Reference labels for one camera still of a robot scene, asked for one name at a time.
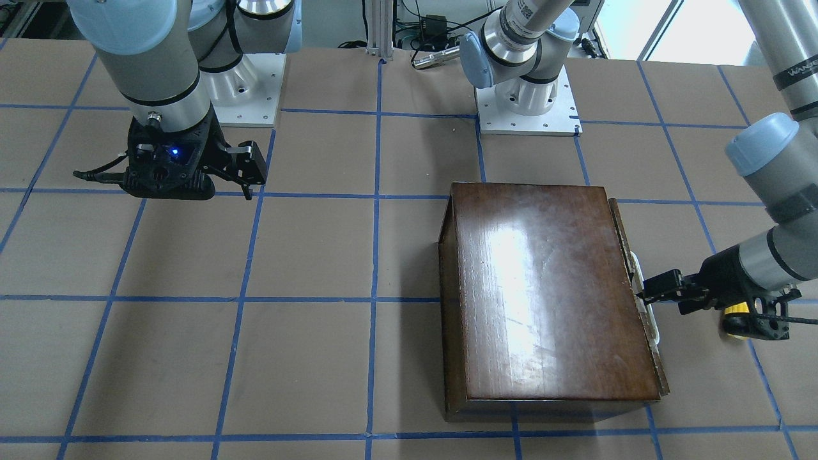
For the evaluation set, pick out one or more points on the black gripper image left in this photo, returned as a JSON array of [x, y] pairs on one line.
[[222, 155]]

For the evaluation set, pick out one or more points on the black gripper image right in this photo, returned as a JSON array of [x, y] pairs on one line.
[[720, 269]]

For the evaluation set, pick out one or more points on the wooden drawer with white handle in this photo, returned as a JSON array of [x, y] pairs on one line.
[[637, 279]]

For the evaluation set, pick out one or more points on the yellow corn cob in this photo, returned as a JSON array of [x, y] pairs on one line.
[[736, 321]]

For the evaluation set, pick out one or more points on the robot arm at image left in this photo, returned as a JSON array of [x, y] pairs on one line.
[[158, 53]]

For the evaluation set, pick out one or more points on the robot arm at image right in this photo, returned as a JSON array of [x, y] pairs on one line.
[[775, 155]]

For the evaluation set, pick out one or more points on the dark wooden drawer cabinet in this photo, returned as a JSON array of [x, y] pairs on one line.
[[540, 318]]

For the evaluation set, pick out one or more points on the silver cylinder tool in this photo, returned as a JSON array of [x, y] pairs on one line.
[[436, 58]]

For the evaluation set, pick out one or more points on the white base plate image left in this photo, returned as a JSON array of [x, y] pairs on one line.
[[249, 94]]

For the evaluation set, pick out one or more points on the white base plate image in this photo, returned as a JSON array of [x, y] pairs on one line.
[[249, 94], [520, 107]]

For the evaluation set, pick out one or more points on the aluminium frame post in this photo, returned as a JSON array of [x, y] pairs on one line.
[[380, 28]]

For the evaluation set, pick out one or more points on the white base plate image right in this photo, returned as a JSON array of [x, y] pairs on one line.
[[520, 107]]

